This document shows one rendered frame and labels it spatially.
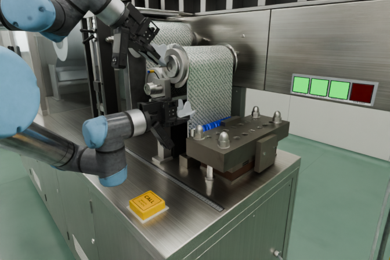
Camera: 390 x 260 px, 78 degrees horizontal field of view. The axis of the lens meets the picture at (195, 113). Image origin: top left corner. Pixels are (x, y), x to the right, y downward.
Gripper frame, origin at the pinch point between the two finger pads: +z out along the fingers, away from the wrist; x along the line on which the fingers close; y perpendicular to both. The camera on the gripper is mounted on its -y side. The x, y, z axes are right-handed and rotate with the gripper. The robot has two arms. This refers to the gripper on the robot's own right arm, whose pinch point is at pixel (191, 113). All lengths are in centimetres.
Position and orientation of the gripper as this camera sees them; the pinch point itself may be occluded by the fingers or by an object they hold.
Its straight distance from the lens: 83.5
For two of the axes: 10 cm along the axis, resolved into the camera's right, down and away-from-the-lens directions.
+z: 7.2, -2.1, 6.6
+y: 0.0, -9.6, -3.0
